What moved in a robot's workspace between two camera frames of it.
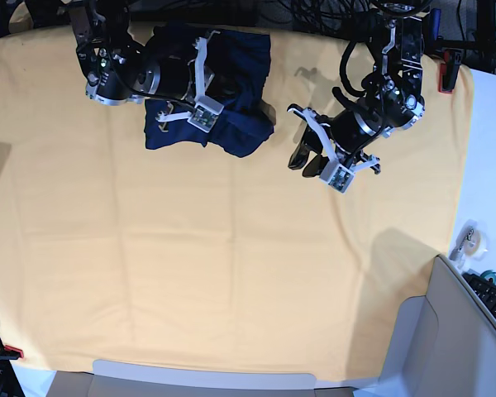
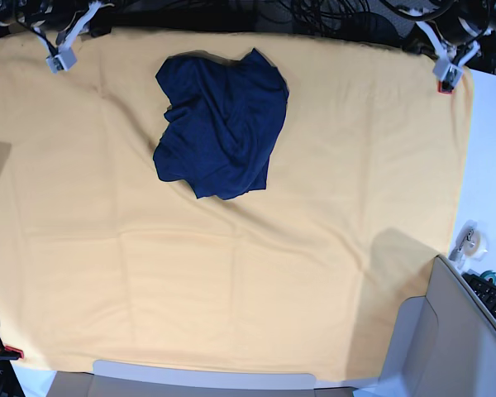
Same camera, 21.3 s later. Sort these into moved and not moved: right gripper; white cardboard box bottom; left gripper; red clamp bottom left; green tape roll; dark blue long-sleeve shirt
Moved: left gripper; right gripper; dark blue long-sleeve shirt
Not moved: green tape roll; white cardboard box bottom; red clamp bottom left
